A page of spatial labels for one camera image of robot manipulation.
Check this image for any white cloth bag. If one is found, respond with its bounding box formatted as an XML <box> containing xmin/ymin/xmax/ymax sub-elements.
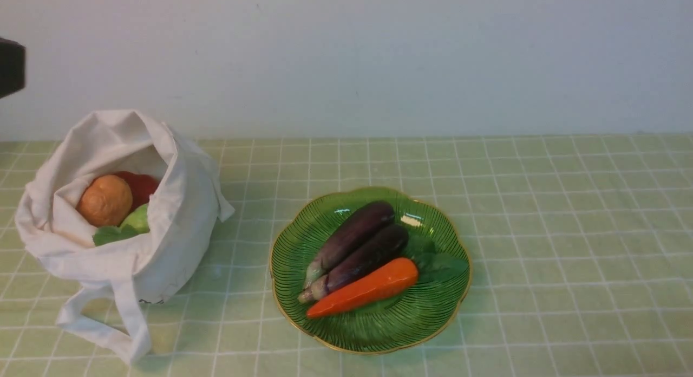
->
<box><xmin>15</xmin><ymin>109</ymin><xmax>234</xmax><ymax>365</ymax></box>

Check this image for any upper purple eggplant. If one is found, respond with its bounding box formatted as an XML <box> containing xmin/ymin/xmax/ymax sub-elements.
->
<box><xmin>303</xmin><ymin>201</ymin><xmax>395</xmax><ymax>290</ymax></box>

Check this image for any purple eggplant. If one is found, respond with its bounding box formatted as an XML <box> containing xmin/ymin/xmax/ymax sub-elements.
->
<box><xmin>297</xmin><ymin>224</ymin><xmax>409</xmax><ymax>304</ymax></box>
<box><xmin>303</xmin><ymin>201</ymin><xmax>395</xmax><ymax>290</ymax></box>

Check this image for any lower purple eggplant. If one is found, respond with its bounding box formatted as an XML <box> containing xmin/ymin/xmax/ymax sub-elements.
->
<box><xmin>297</xmin><ymin>224</ymin><xmax>409</xmax><ymax>304</ymax></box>

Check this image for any green ribbed glass plate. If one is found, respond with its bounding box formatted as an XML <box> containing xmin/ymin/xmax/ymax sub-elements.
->
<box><xmin>269</xmin><ymin>187</ymin><xmax>473</xmax><ymax>354</ymax></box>

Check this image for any orange carrot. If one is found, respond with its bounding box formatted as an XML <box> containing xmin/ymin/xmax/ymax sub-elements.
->
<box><xmin>306</xmin><ymin>257</ymin><xmax>419</xmax><ymax>319</ymax></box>

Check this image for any red tomato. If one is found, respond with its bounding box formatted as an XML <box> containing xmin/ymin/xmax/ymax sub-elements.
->
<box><xmin>114</xmin><ymin>171</ymin><xmax>159</xmax><ymax>212</ymax></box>

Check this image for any green leafy vegetable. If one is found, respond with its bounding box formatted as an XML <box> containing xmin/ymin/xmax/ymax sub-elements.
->
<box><xmin>92</xmin><ymin>204</ymin><xmax>149</xmax><ymax>246</ymax></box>

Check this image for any green checkered tablecloth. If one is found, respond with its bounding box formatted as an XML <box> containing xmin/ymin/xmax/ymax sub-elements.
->
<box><xmin>1</xmin><ymin>134</ymin><xmax>692</xmax><ymax>376</ymax></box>

